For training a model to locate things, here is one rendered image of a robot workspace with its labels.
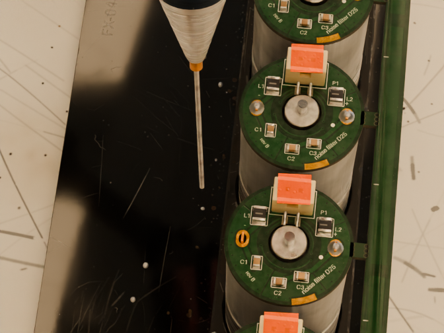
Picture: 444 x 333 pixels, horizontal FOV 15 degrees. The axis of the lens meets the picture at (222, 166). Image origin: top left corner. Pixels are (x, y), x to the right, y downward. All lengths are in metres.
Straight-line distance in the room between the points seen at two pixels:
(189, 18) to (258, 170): 0.10
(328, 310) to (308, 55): 0.05
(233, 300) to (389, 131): 0.05
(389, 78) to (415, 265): 0.07
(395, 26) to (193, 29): 0.10
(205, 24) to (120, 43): 0.15
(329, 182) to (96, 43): 0.08
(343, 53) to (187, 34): 0.11
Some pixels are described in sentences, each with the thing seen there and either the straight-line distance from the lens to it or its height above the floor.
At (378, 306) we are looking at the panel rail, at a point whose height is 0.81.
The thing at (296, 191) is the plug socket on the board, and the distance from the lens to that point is 0.32.
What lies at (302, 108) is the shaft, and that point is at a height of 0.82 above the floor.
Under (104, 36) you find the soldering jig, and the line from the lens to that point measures 0.40.
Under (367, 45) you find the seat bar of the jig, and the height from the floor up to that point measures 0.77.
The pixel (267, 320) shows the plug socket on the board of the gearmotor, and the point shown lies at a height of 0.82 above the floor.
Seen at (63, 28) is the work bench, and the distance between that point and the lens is 0.42.
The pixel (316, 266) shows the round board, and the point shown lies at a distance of 0.32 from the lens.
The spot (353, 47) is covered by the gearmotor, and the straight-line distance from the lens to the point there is 0.36.
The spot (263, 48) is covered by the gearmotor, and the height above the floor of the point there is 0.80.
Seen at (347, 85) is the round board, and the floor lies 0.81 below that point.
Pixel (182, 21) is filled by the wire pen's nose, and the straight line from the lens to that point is 0.25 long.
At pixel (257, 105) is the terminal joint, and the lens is 0.34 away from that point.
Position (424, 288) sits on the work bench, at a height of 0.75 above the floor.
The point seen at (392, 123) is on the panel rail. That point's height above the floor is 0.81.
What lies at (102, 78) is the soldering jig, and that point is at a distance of 0.40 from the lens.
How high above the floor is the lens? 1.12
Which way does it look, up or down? 67 degrees down
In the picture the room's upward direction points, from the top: straight up
